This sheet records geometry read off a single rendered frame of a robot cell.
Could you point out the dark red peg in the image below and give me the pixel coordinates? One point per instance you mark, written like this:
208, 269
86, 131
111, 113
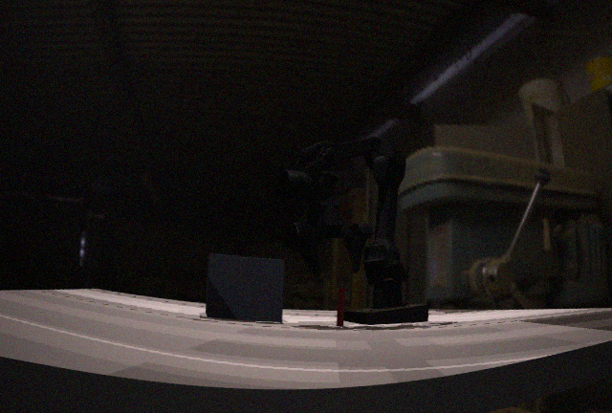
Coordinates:
341, 306

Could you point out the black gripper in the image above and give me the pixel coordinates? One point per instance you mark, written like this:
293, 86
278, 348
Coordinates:
326, 224

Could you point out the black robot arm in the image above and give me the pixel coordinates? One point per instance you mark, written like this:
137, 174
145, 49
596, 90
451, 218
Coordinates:
381, 259

